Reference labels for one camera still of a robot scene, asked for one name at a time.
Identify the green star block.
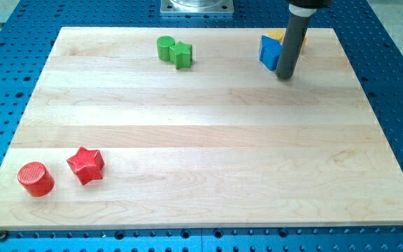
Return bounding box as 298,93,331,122
169,41,192,69

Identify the green cylinder block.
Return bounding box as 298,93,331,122
156,36,175,62

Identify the light wooden board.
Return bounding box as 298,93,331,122
0,27,403,230

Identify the yellow block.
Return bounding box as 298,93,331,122
264,29,308,53

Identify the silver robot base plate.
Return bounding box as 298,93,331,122
160,0,234,15

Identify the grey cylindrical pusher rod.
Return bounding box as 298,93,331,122
276,4,316,80

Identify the blue triangle block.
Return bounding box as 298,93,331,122
259,35,282,71

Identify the red cylinder block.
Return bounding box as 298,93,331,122
17,162,55,197

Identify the black robot arm end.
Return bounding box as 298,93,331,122
287,0,334,9

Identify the red star block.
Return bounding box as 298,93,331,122
66,146,105,186

